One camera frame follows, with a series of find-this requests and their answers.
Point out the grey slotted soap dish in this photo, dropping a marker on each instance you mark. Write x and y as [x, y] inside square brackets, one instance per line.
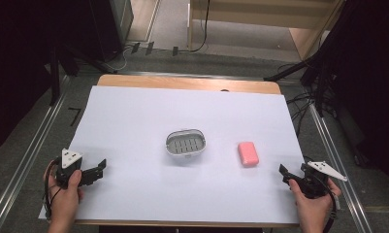
[185, 144]

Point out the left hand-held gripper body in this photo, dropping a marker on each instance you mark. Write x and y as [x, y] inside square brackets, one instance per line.
[68, 161]

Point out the grey cabinet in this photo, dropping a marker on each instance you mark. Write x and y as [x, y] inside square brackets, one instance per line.
[124, 16]

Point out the black curtain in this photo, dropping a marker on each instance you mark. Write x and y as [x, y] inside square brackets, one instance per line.
[370, 81]
[20, 64]

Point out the pink soap bar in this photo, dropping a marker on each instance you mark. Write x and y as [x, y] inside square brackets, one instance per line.
[248, 154]

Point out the metal floor rail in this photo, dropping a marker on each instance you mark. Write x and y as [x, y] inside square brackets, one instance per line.
[24, 161]
[340, 161]

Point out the light wooden cabinet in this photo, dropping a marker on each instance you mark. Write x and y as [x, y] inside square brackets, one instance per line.
[263, 13]

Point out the person's right hand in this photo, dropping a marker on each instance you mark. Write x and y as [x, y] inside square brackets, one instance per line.
[313, 207]

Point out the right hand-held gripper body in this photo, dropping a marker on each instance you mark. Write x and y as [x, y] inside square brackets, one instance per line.
[316, 181]

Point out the wooden table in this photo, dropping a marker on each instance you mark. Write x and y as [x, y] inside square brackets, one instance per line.
[182, 82]

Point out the white paper sheet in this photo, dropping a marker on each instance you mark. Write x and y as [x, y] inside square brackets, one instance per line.
[169, 110]

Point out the black stand leg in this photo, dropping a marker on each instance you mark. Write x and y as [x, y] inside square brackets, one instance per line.
[289, 69]
[55, 77]

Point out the person's left hand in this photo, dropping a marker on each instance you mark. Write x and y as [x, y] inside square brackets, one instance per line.
[65, 200]

